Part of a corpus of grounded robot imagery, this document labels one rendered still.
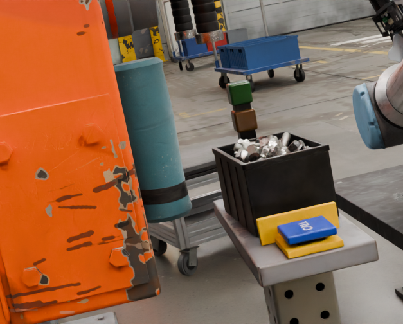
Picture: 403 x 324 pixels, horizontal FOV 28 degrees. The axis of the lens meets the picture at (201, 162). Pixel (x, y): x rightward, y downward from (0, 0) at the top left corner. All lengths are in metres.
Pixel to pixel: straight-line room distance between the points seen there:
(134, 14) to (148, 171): 0.27
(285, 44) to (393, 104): 5.30
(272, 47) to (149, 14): 5.60
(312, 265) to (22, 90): 0.50
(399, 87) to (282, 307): 0.59
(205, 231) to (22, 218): 1.71
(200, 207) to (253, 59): 4.16
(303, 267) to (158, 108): 0.35
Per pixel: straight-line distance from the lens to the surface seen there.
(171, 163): 1.29
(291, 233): 1.12
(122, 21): 1.37
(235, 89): 1.45
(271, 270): 1.11
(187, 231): 2.48
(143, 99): 1.27
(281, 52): 6.99
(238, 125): 1.46
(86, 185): 0.82
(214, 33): 1.25
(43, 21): 0.81
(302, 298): 1.28
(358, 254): 1.13
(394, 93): 1.70
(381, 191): 1.96
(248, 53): 6.89
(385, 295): 2.15
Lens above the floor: 0.81
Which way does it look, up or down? 11 degrees down
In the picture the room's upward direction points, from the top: 11 degrees counter-clockwise
